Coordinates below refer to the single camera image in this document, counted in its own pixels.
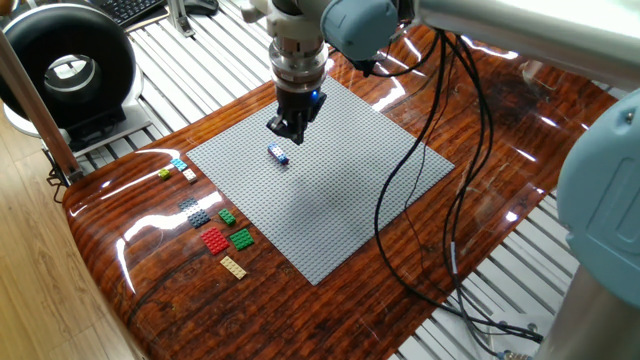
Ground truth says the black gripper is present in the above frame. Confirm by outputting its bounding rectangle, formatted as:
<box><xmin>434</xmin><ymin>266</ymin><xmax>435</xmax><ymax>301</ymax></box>
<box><xmin>265</xmin><ymin>87</ymin><xmax>328</xmax><ymax>146</ymax></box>

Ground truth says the blue long Lego brick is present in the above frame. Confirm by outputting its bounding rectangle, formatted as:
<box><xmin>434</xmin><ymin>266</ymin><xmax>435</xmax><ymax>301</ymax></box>
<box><xmin>266</xmin><ymin>143</ymin><xmax>290</xmax><ymax>165</ymax></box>

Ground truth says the grey Lego baseplate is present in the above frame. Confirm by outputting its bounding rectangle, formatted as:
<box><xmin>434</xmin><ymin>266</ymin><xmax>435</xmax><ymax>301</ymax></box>
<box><xmin>185</xmin><ymin>74</ymin><xmax>456</xmax><ymax>286</ymax></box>

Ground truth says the green square Lego plate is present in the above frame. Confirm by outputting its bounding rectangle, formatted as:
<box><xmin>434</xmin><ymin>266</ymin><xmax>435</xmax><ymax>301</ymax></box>
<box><xmin>229</xmin><ymin>228</ymin><xmax>256</xmax><ymax>252</ymax></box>

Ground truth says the dark grey Lego plate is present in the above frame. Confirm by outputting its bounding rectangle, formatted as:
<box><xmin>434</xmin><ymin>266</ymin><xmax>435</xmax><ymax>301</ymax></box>
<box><xmin>178</xmin><ymin>197</ymin><xmax>212</xmax><ymax>230</ymax></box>

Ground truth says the red Lego plate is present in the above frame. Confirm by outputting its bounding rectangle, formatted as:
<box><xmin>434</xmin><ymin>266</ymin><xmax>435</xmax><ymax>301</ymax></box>
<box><xmin>200</xmin><ymin>226</ymin><xmax>231</xmax><ymax>256</ymax></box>

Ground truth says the tan Lego plate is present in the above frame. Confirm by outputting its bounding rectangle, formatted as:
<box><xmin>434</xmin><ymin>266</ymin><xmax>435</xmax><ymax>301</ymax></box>
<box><xmin>219</xmin><ymin>255</ymin><xmax>248</xmax><ymax>281</ymax></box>

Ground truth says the black computer mouse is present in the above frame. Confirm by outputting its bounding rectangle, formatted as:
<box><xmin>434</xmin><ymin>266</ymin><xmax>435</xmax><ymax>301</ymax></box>
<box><xmin>183</xmin><ymin>0</ymin><xmax>220</xmax><ymax>16</ymax></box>

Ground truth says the black keyboard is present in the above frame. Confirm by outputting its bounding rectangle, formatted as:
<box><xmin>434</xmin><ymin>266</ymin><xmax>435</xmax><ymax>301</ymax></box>
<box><xmin>92</xmin><ymin>0</ymin><xmax>169</xmax><ymax>29</ymax></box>

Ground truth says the glossy wood-grain table mat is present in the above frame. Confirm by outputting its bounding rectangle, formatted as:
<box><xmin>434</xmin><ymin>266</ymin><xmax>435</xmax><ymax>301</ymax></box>
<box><xmin>62</xmin><ymin>24</ymin><xmax>619</xmax><ymax>360</ymax></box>

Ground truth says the brown wooden pole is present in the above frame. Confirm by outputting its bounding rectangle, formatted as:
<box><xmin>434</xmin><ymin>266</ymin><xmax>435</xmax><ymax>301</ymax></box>
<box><xmin>0</xmin><ymin>29</ymin><xmax>84</xmax><ymax>184</ymax></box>

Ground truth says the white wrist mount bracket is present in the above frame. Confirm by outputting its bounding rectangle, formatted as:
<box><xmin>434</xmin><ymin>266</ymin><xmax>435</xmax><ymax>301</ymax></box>
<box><xmin>239</xmin><ymin>0</ymin><xmax>324</xmax><ymax>44</ymax></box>

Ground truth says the black cable with ferrite bead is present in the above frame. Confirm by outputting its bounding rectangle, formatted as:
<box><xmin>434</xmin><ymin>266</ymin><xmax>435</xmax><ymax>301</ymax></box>
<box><xmin>327</xmin><ymin>29</ymin><xmax>544</xmax><ymax>344</ymax></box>

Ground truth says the aluminium bracket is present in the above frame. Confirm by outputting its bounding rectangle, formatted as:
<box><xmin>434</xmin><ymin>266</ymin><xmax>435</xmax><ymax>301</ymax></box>
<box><xmin>166</xmin><ymin>0</ymin><xmax>196</xmax><ymax>39</ymax></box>

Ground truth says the black cable with grey sleeve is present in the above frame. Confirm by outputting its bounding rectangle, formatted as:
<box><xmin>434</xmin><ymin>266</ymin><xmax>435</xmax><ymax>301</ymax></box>
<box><xmin>437</xmin><ymin>29</ymin><xmax>544</xmax><ymax>357</ymax></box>

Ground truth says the black ring device on stand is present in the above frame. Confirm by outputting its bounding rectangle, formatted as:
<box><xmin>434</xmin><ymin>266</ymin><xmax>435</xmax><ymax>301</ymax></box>
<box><xmin>0</xmin><ymin>2</ymin><xmax>154</xmax><ymax>154</ymax></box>

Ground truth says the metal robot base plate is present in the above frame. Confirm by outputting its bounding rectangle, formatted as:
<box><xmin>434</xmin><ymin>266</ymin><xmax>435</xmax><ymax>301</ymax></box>
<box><xmin>487</xmin><ymin>312</ymin><xmax>556</xmax><ymax>360</ymax></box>

